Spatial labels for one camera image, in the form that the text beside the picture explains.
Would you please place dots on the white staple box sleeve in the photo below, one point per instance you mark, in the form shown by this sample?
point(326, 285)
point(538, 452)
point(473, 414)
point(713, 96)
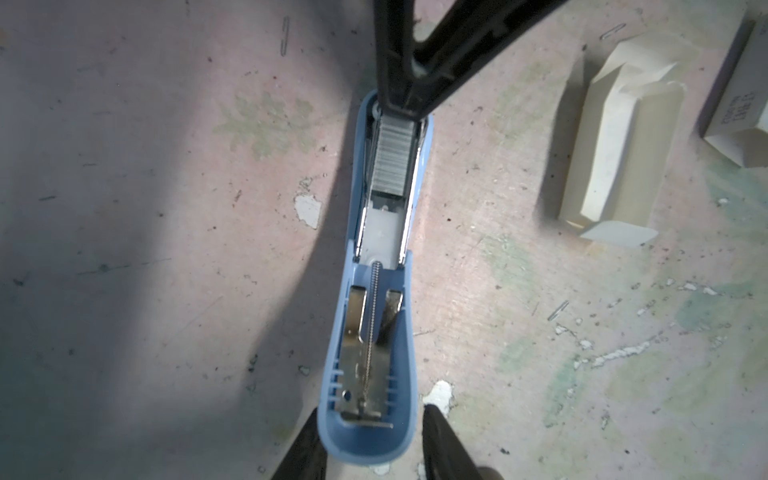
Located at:
point(738, 128)

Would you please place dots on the open staple box tray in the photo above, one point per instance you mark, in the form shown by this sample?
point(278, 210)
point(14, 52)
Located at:
point(624, 138)

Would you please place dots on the blue stapler top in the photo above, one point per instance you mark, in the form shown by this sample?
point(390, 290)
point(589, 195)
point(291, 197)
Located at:
point(367, 411)

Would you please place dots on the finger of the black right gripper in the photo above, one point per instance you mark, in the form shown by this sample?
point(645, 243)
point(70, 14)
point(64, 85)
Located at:
point(393, 26)
point(470, 34)

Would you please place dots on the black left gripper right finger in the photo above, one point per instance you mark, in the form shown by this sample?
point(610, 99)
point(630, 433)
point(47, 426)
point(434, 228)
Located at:
point(445, 457)

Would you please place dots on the staple strip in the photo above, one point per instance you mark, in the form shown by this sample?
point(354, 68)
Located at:
point(392, 153)

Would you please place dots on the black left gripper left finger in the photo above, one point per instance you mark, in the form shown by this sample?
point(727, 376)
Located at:
point(306, 459)

